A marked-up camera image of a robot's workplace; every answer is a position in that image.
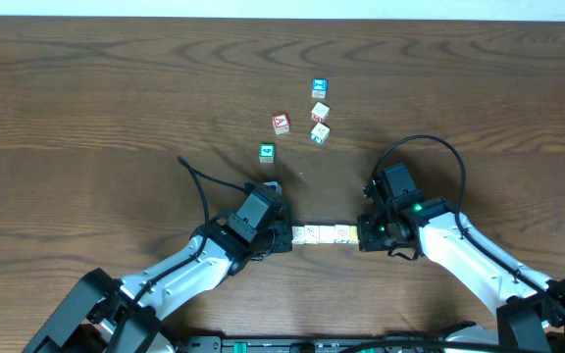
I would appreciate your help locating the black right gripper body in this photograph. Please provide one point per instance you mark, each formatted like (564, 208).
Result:
(375, 233)

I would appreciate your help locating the yellow wooden block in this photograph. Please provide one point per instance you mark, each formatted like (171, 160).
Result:
(353, 234)

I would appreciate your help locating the plain engraved wooden block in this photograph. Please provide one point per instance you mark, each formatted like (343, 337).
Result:
(311, 234)

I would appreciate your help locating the red letter A block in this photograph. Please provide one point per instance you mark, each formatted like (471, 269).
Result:
(281, 124)

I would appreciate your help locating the plain block blue side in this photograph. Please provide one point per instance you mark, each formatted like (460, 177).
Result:
(298, 235)

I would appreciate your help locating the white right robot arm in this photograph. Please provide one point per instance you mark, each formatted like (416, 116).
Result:
(529, 306)

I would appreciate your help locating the red M side block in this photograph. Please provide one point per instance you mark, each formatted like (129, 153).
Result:
(320, 112)

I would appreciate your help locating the teal side wooden block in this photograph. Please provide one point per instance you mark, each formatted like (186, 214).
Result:
(320, 133)

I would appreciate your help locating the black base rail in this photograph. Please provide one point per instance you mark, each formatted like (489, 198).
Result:
(312, 344)

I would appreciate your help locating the green 4 number block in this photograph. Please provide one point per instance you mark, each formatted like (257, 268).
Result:
(267, 153)

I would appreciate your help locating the blue top wooden block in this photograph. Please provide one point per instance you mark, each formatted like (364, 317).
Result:
(319, 88)

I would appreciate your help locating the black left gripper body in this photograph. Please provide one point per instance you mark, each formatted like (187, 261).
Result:
(282, 236)

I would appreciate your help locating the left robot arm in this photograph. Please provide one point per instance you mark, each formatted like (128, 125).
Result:
(126, 314)

